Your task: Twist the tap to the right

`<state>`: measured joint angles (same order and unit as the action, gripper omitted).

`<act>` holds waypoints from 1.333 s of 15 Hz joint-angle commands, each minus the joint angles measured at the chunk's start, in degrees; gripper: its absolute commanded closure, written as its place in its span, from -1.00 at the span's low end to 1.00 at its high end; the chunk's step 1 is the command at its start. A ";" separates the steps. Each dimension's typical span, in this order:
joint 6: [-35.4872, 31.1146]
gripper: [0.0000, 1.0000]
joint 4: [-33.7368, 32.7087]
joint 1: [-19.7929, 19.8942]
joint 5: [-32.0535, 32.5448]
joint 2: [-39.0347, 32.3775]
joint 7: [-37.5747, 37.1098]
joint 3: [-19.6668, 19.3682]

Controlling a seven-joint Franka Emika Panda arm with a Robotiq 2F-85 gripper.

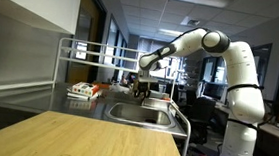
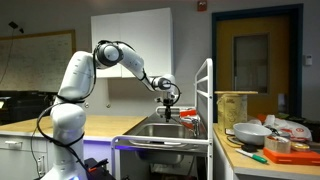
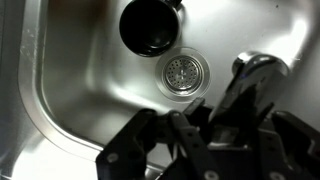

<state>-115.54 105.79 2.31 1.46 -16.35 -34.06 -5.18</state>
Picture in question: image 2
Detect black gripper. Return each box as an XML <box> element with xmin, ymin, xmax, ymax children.
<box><xmin>163</xmin><ymin>98</ymin><xmax>175</xmax><ymax>124</ymax></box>

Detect chrome sink tap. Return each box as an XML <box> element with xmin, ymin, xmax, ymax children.
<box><xmin>159</xmin><ymin>112</ymin><xmax>202</xmax><ymax>138</ymax></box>

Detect stainless steel sink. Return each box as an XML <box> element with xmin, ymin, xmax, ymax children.
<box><xmin>124</xmin><ymin>113</ymin><xmax>208</xmax><ymax>165</ymax></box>

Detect orange sponge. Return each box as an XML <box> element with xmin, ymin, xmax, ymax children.
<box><xmin>179</xmin><ymin>109</ymin><xmax>198</xmax><ymax>118</ymax></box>

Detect white base cabinet wooden top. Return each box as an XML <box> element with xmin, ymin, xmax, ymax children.
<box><xmin>0</xmin><ymin>114</ymin><xmax>148</xmax><ymax>180</ymax></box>

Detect yellow cylindrical container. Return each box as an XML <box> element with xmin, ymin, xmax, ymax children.
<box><xmin>217</xmin><ymin>94</ymin><xmax>249</xmax><ymax>135</ymax></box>

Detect thin wooden board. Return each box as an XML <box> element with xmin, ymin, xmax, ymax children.
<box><xmin>214</xmin><ymin>90</ymin><xmax>259</xmax><ymax>96</ymax></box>

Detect yellow door with window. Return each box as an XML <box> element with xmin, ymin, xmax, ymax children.
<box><xmin>216</xmin><ymin>14</ymin><xmax>291</xmax><ymax>118</ymax></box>

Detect grey bowl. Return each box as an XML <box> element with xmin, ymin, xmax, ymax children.
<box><xmin>233</xmin><ymin>122</ymin><xmax>273</xmax><ymax>146</ymax></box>

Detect small black block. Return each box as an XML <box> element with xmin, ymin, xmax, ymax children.
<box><xmin>240</xmin><ymin>143</ymin><xmax>258</xmax><ymax>154</ymax></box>

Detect black box with orange button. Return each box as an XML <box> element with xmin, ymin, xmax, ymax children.
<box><xmin>83</xmin><ymin>157</ymin><xmax>117</xmax><ymax>180</ymax></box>

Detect white table wooden top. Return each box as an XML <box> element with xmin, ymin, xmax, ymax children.
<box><xmin>212</xmin><ymin>123</ymin><xmax>320</xmax><ymax>180</ymax></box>

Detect green white marker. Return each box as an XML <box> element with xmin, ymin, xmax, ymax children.
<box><xmin>234</xmin><ymin>148</ymin><xmax>269</xmax><ymax>165</ymax></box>

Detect clear tape roll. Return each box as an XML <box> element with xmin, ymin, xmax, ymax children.
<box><xmin>264</xmin><ymin>134</ymin><xmax>292</xmax><ymax>155</ymax></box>

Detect red fire alarm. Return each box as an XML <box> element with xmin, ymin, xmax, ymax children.
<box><xmin>197</xmin><ymin>0</ymin><xmax>208</xmax><ymax>13</ymax></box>

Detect white red plastic bag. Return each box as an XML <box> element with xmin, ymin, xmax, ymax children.
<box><xmin>256</xmin><ymin>114</ymin><xmax>314</xmax><ymax>143</ymax></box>

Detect flat orange box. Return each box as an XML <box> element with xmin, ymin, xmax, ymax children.
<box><xmin>262</xmin><ymin>147</ymin><xmax>320</xmax><ymax>167</ymax></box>

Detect small round tin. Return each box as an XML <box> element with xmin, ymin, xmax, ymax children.
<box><xmin>290</xmin><ymin>141</ymin><xmax>311</xmax><ymax>153</ymax></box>

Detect wood framed whiteboard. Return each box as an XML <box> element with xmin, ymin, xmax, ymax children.
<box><xmin>0</xmin><ymin>29</ymin><xmax>77</xmax><ymax>94</ymax></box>

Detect black machine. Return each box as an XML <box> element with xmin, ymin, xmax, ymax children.
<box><xmin>0</xmin><ymin>89</ymin><xmax>58</xmax><ymax>126</ymax></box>

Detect white metal rack frame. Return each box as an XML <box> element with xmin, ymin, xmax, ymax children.
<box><xmin>111</xmin><ymin>58</ymin><xmax>215</xmax><ymax>180</ymax></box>

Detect dark blue door frame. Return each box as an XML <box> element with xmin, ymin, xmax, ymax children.
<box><xmin>211</xmin><ymin>3</ymin><xmax>304</xmax><ymax>123</ymax></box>

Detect white wall cabinet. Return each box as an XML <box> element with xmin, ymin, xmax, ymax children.
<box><xmin>90</xmin><ymin>7</ymin><xmax>174</xmax><ymax>79</ymax></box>

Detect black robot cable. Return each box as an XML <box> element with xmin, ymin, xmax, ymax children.
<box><xmin>30</xmin><ymin>39</ymin><xmax>183</xmax><ymax>180</ymax></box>

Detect metal cabinet door handle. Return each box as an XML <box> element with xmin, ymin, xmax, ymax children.
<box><xmin>37</xmin><ymin>154</ymin><xmax>46</xmax><ymax>176</ymax></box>

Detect white wall thermostat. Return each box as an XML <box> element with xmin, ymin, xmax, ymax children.
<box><xmin>303</xmin><ymin>54</ymin><xmax>314</xmax><ymax>67</ymax></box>

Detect metal drawer handle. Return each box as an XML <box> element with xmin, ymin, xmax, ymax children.
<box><xmin>4</xmin><ymin>140</ymin><xmax>24</xmax><ymax>150</ymax></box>

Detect black wall mounted camera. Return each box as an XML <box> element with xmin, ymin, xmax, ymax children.
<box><xmin>8</xmin><ymin>21</ymin><xmax>25</xmax><ymax>34</ymax></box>

